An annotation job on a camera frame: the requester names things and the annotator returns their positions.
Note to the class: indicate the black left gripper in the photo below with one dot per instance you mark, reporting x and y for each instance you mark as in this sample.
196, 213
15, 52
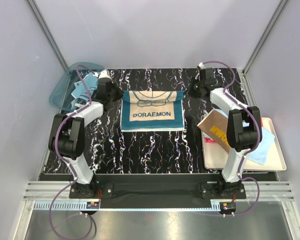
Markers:
120, 93

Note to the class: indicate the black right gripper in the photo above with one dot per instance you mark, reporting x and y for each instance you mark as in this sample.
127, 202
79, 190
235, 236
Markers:
190, 92

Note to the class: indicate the blue white patterned towel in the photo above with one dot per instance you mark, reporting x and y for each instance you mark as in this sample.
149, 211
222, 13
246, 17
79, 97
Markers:
150, 111

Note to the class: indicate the yellow towel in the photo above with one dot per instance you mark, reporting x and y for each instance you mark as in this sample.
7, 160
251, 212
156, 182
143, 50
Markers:
214, 126

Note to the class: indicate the light blue terry towel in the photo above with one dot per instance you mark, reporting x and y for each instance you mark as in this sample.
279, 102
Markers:
260, 154

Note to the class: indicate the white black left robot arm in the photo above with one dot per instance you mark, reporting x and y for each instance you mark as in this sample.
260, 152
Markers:
67, 135

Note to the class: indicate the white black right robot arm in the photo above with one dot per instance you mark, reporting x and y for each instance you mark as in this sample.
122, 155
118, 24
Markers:
243, 132

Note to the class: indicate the light blue patterned towel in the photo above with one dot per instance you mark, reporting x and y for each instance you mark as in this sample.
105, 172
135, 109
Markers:
86, 86

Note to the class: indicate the pink folded towel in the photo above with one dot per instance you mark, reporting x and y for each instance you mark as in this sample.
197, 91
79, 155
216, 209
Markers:
207, 139

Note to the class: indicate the teal plastic laundry basket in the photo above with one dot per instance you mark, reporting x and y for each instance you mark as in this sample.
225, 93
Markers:
70, 92

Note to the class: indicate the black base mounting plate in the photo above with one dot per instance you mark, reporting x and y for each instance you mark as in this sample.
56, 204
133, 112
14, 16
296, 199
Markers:
154, 202

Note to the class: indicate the left controller board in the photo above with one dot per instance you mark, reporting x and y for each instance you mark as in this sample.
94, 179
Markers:
93, 204

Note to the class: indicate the controller board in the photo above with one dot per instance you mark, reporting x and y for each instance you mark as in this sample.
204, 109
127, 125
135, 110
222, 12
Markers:
228, 206
93, 204

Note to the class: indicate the right controller board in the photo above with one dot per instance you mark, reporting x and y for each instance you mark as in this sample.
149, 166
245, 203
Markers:
228, 206

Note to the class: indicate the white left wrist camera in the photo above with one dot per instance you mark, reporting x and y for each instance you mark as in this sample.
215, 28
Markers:
104, 74

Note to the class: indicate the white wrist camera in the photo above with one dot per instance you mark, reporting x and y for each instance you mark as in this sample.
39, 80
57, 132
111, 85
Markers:
104, 74
201, 65

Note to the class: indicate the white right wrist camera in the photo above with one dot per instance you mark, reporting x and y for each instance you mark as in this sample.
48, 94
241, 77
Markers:
201, 65

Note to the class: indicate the right aluminium corner post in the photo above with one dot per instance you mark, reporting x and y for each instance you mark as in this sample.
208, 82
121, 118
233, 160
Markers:
265, 34

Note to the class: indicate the aluminium corner post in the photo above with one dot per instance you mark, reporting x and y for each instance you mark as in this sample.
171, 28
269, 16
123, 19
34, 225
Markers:
265, 34
34, 8

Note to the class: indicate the left aluminium corner post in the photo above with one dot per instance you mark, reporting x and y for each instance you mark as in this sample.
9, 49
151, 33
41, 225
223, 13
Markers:
34, 8

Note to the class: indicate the slotted cable duct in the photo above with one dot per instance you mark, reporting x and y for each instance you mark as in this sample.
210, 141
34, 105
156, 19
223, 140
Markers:
62, 205

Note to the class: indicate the aluminium front rail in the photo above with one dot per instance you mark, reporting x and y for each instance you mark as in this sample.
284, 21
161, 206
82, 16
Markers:
267, 191

